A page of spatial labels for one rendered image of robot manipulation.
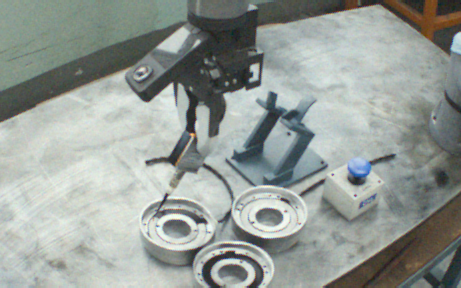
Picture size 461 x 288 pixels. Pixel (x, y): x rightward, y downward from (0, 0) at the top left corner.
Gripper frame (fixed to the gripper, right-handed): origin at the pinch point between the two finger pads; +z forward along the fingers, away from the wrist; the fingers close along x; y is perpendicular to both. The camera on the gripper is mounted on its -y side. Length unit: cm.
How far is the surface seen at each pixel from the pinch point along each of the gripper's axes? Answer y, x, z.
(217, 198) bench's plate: 5.5, 1.3, 13.2
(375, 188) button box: 23.3, -14.1, 8.8
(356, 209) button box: 19.7, -14.0, 11.2
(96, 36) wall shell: 58, 151, 75
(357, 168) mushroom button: 21.0, -11.1, 5.8
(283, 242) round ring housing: 5.8, -13.1, 10.4
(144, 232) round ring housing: -9.8, -2.7, 9.0
